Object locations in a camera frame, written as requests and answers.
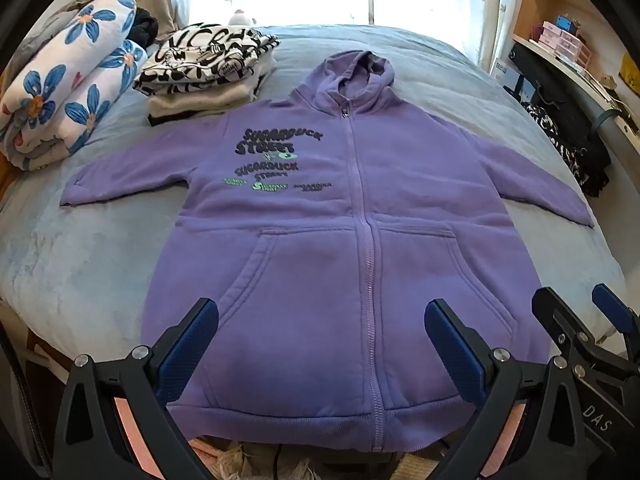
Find black white printed folded garment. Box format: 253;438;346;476
134;22;281;97

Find black white patterned garment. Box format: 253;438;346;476
520;87;612;198

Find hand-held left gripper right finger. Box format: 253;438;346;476
424;299;593;480

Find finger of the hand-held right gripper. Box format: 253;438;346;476
592;284;640;346
531;287;640;381

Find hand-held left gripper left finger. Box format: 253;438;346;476
52;297;220;480

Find wooden bookshelf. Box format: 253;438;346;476
512;0;640;151

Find black cloth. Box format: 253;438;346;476
127;7;160;46

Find white blue floral quilt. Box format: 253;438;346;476
0;0;148;171

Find yellow paper sheet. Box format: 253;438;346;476
619;52;640;88

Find cream folded garment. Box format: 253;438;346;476
146;52;278;128

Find pink storage drawers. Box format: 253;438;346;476
542;20;593;68

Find purple zip hoodie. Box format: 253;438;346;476
60;50;596;461

